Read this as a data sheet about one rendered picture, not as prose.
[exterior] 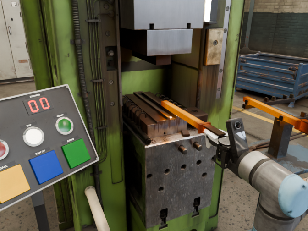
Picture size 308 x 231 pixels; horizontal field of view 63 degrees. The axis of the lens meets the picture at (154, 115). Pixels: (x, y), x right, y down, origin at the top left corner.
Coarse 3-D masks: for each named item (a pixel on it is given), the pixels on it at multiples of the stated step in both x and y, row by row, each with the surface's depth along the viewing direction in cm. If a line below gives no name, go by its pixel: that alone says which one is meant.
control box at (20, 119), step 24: (24, 96) 74; (48, 96) 78; (72, 96) 84; (0, 120) 68; (24, 120) 72; (48, 120) 77; (72, 120) 82; (24, 144) 70; (48, 144) 75; (0, 168) 65; (24, 168) 69; (72, 168) 78; (24, 192) 68
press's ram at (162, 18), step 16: (128, 0) 91; (144, 0) 88; (160, 0) 91; (176, 0) 93; (192, 0) 96; (128, 16) 93; (144, 16) 90; (160, 16) 93; (176, 16) 95; (192, 16) 98
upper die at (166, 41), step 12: (120, 36) 121; (132, 36) 106; (144, 36) 95; (156, 36) 95; (168, 36) 97; (180, 36) 99; (132, 48) 108; (144, 48) 97; (156, 48) 96; (168, 48) 99; (180, 48) 101
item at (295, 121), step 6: (252, 102) 119; (258, 102) 117; (258, 108) 115; (264, 108) 112; (270, 108) 110; (270, 114) 109; (276, 114) 106; (282, 114) 103; (288, 114) 103; (288, 120) 100; (294, 120) 98; (300, 120) 96; (306, 120) 95; (294, 126) 97; (300, 126) 96; (306, 126) 94; (306, 132) 94
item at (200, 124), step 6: (162, 102) 115; (168, 102) 114; (168, 108) 110; (174, 108) 106; (180, 108) 106; (180, 114) 102; (186, 114) 100; (186, 120) 98; (192, 120) 94; (198, 120) 94; (198, 126) 89; (204, 126) 87; (210, 126) 87; (198, 132) 90; (216, 132) 82; (222, 132) 82
